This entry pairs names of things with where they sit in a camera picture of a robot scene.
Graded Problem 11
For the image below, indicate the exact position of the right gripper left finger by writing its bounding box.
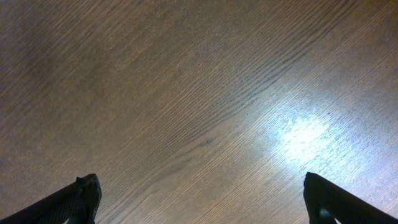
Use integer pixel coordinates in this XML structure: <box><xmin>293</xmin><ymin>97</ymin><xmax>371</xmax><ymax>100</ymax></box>
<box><xmin>1</xmin><ymin>174</ymin><xmax>102</xmax><ymax>224</ymax></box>

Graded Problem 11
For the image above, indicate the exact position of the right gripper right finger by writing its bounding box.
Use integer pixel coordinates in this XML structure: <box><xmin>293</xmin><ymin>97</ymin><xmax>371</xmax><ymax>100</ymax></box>
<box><xmin>303</xmin><ymin>172</ymin><xmax>397</xmax><ymax>224</ymax></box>

